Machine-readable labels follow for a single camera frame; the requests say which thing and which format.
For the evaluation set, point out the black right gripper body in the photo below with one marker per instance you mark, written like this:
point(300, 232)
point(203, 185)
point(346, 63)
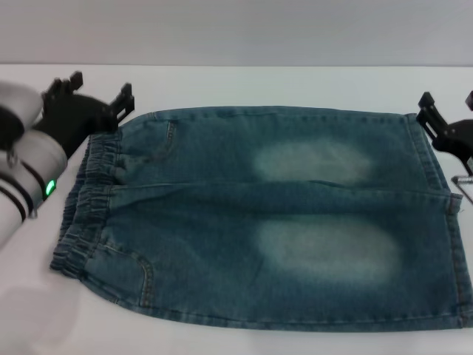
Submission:
point(458, 138)

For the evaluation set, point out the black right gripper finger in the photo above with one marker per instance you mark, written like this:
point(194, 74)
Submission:
point(470, 100)
point(430, 114)

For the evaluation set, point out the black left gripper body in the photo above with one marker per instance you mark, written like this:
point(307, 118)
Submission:
point(74, 114)

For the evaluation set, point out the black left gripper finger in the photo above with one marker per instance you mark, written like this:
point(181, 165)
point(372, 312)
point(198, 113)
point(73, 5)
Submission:
point(70, 83)
point(121, 105)

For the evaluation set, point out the blue denim shorts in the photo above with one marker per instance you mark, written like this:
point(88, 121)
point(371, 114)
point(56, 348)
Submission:
point(258, 229)

